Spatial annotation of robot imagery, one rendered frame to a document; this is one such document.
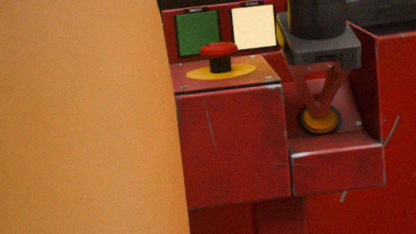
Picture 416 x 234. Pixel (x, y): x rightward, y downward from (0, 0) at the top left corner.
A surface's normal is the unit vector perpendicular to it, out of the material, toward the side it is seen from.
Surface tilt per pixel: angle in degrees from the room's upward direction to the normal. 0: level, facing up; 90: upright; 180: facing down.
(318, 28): 105
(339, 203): 90
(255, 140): 90
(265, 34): 90
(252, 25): 90
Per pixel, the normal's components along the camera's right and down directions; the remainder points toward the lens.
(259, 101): 0.07, 0.22
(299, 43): -0.07, -0.87
